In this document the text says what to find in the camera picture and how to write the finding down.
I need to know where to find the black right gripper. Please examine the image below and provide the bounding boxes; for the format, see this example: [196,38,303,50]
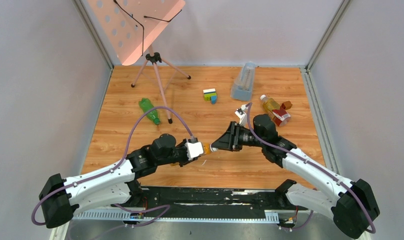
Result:
[211,121,265,152]

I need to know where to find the yellow blue milk tea bottle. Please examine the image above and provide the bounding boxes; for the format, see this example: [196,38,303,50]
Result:
[188,143,214,164]

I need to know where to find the green plastic bottle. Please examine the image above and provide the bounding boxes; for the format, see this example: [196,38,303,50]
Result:
[138,97,161,125]

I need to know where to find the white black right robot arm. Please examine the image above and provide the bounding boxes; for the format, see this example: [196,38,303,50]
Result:
[210,114,380,239]

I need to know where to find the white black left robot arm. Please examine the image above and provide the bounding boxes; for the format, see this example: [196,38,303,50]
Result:
[38,133,204,229]

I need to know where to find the clear blue detergent bottle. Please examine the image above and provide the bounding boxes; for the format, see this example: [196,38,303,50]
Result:
[230,62,257,102]

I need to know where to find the red yellow tea bottle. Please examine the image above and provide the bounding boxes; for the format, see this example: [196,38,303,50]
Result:
[260,94,291,127]

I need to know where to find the coloured toy brick stack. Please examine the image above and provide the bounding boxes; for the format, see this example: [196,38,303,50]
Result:
[203,88,218,105]

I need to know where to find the brown small block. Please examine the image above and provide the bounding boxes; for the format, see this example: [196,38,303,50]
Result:
[281,101,293,111]

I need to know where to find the pink music stand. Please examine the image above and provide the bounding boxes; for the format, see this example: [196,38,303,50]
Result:
[85,0,192,107]

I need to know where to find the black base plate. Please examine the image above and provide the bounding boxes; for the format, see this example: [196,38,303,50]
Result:
[122,186,305,219]

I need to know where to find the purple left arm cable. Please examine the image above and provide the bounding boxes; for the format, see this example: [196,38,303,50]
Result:
[31,106,198,227]

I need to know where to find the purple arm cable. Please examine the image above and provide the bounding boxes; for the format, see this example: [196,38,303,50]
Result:
[245,102,377,235]
[31,106,198,227]

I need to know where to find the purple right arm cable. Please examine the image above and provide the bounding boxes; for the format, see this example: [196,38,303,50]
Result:
[245,102,377,235]

